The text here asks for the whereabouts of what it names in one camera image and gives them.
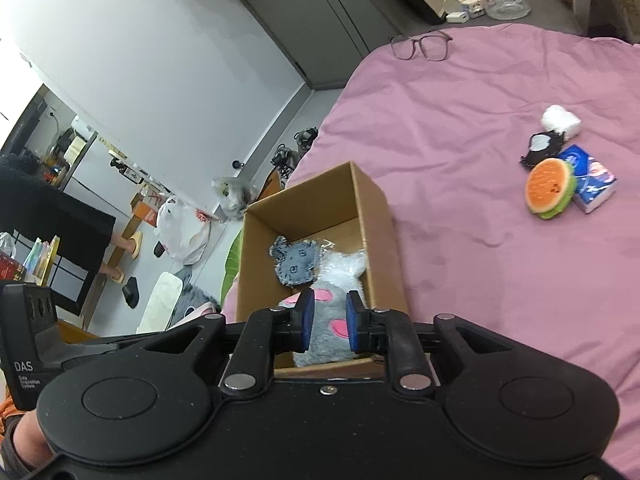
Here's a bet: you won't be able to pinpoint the grey pink plush toy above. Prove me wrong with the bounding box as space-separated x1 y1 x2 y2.
293 281 357 367

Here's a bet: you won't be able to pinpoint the orange green burger plush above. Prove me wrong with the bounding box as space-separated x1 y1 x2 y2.
525 158 577 220

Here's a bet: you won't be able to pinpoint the black white felt toy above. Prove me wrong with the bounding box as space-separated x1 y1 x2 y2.
520 131 565 169

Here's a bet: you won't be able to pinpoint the blue tissue pack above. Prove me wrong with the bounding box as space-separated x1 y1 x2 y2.
559 144 617 214

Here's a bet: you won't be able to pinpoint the person's left hand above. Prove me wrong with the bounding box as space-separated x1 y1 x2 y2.
1 390 53 479

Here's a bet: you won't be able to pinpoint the white fluffy plush toy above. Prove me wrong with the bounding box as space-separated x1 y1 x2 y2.
317 249 368 296

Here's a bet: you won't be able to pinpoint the grey felt elephant toy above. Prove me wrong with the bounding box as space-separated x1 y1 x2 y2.
269 235 320 288

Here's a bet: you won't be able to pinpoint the green leaf cartoon rug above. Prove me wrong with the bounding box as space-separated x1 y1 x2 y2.
220 231 243 306

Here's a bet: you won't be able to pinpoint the brown cardboard box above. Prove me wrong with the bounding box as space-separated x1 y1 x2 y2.
236 162 408 379

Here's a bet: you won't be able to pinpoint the white plastic bag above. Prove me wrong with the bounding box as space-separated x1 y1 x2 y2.
155 196 212 266

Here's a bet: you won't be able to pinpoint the pink bed sheet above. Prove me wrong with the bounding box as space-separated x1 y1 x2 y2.
219 23 640 480

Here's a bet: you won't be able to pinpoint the dark-framed eyeglasses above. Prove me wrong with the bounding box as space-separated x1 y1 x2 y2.
390 30 452 62

